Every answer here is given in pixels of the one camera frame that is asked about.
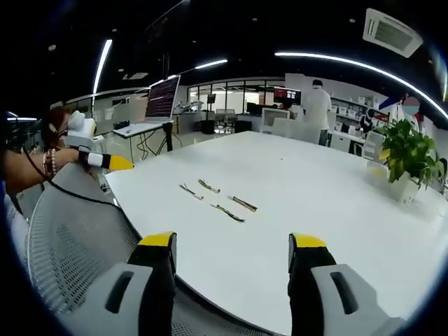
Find green potted plant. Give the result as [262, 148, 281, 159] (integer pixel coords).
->
[379, 118, 447, 204]

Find wall screen with red picture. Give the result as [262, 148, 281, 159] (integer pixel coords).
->
[273, 87, 303, 105]

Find grey mesh office chair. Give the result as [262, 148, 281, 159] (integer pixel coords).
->
[26, 163, 292, 336]

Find clear container with yellow contents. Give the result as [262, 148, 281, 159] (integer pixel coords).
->
[365, 161, 390, 181]

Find shelf with white bins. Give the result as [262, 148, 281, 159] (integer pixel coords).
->
[330, 95, 373, 119]

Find person's head with headset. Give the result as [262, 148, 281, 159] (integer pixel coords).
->
[41, 106, 72, 141]

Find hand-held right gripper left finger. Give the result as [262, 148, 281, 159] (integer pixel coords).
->
[75, 230, 178, 336]

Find large tilted display screen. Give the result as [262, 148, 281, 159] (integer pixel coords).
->
[144, 73, 182, 120]

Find beaded bracelets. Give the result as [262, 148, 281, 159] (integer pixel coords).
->
[41, 148, 58, 180]

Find short ceiling light strip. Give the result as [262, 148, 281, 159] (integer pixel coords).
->
[193, 58, 229, 70]

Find long ceiling light strip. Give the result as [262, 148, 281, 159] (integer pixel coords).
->
[92, 38, 113, 95]
[274, 51, 448, 118]

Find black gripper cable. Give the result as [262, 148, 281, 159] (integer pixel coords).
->
[20, 145, 119, 207]

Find white side table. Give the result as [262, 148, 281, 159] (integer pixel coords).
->
[112, 118, 175, 162]

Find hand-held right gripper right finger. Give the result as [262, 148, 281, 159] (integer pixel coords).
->
[287, 232, 404, 336]

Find ceiling air conditioner vent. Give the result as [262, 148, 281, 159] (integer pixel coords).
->
[362, 7, 425, 59]

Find small stick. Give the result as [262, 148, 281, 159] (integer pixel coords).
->
[209, 203, 246, 224]

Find JST connector cable yellow-black wires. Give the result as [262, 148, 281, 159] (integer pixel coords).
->
[227, 195, 259, 213]

